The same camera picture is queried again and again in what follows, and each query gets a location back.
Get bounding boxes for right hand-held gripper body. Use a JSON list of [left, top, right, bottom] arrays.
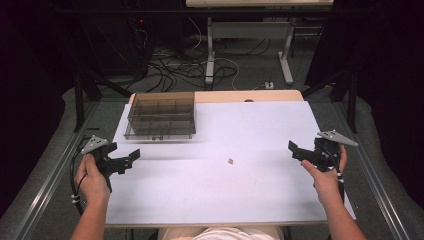
[[299, 129, 360, 174]]

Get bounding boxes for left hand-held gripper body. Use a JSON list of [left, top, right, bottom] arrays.
[[80, 134, 132, 194]]

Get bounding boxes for person's left hand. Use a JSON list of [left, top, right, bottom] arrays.
[[73, 153, 112, 205]]

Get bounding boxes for person's right hand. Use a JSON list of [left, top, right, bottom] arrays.
[[300, 144, 349, 208]]

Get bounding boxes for clear brown compartment organizer box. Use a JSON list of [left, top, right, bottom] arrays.
[[123, 91, 197, 141]]

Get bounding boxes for black metal stand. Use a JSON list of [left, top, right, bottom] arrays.
[[73, 71, 134, 133], [301, 68, 359, 134]]

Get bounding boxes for white sheet table cover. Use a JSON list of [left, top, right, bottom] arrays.
[[105, 100, 357, 226]]

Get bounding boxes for person's light clothing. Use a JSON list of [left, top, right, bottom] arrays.
[[157, 226, 285, 240]]

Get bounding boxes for white desk with metal legs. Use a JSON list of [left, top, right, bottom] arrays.
[[185, 0, 335, 86]]

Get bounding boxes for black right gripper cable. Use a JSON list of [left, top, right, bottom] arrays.
[[320, 145, 346, 205]]

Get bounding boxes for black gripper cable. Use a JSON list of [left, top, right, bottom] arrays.
[[69, 135, 92, 216], [320, 145, 346, 205]]

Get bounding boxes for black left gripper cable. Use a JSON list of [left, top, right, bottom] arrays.
[[69, 135, 92, 216]]

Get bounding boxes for aluminium rail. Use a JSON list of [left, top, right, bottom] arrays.
[[9, 101, 101, 240], [333, 101, 414, 240]]

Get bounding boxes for tangle of black floor cables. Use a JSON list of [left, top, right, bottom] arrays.
[[126, 19, 272, 94]]

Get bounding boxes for white floor cable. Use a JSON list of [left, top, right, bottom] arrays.
[[186, 16, 268, 92]]

